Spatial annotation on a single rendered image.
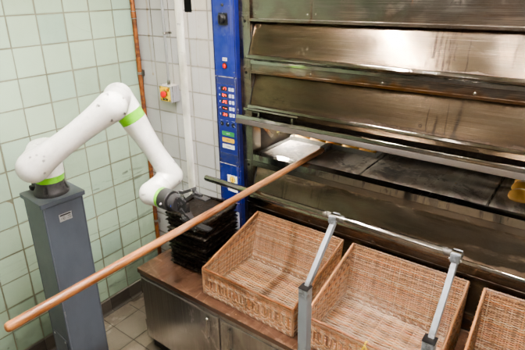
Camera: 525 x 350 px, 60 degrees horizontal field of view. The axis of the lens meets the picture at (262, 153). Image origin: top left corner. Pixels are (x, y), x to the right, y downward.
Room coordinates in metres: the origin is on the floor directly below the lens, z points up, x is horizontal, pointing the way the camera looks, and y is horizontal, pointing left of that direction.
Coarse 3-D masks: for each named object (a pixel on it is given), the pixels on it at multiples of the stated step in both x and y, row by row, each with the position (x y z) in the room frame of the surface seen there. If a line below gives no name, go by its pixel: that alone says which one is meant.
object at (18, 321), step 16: (304, 160) 2.18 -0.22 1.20; (272, 176) 1.97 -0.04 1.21; (240, 192) 1.80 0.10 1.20; (224, 208) 1.69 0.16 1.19; (192, 224) 1.55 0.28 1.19; (160, 240) 1.43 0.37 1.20; (128, 256) 1.32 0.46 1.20; (96, 272) 1.23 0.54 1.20; (112, 272) 1.26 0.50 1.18; (80, 288) 1.17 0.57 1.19; (48, 304) 1.09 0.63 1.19; (16, 320) 1.02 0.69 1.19
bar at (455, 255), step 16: (208, 176) 2.06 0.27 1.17; (256, 192) 1.87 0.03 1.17; (304, 208) 1.72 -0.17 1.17; (336, 224) 1.64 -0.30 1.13; (352, 224) 1.58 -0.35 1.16; (368, 224) 1.55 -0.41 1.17; (400, 240) 1.46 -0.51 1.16; (416, 240) 1.44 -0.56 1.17; (320, 256) 1.54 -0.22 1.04; (448, 256) 1.36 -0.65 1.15; (448, 272) 1.32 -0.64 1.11; (304, 288) 1.46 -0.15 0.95; (448, 288) 1.28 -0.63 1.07; (304, 304) 1.45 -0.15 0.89; (304, 320) 1.45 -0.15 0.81; (304, 336) 1.45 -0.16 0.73; (432, 336) 1.19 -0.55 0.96
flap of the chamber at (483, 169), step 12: (240, 120) 2.22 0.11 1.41; (276, 120) 2.30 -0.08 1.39; (288, 132) 2.04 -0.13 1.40; (300, 132) 2.00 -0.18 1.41; (348, 144) 1.85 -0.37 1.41; (360, 144) 1.82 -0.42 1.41; (408, 156) 1.69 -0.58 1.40; (420, 156) 1.66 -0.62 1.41; (432, 156) 1.64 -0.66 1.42; (468, 156) 1.72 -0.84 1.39; (468, 168) 1.55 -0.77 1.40; (480, 168) 1.53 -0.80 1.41; (492, 168) 1.51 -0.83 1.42
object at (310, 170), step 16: (256, 160) 2.34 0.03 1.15; (272, 160) 2.28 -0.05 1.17; (288, 160) 2.24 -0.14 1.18; (320, 176) 2.10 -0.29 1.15; (336, 176) 2.04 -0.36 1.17; (352, 176) 2.02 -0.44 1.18; (384, 192) 1.89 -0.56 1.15; (400, 192) 1.85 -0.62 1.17; (416, 192) 1.82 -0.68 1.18; (448, 208) 1.72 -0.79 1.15; (464, 208) 1.68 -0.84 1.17; (480, 208) 1.66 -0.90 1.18; (496, 208) 1.66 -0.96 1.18; (512, 224) 1.57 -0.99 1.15
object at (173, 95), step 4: (160, 84) 2.69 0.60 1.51; (164, 84) 2.68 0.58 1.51; (172, 84) 2.68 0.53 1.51; (176, 84) 2.68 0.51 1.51; (160, 88) 2.68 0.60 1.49; (164, 88) 2.66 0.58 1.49; (168, 88) 2.63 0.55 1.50; (172, 88) 2.64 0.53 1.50; (176, 88) 2.66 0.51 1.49; (168, 92) 2.64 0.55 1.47; (172, 92) 2.64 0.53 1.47; (176, 92) 2.66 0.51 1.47; (160, 96) 2.68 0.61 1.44; (168, 96) 2.64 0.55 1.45; (172, 96) 2.64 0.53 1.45; (176, 96) 2.66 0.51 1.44; (164, 100) 2.66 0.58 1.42; (168, 100) 2.64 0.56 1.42; (172, 100) 2.63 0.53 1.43; (176, 100) 2.66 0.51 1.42
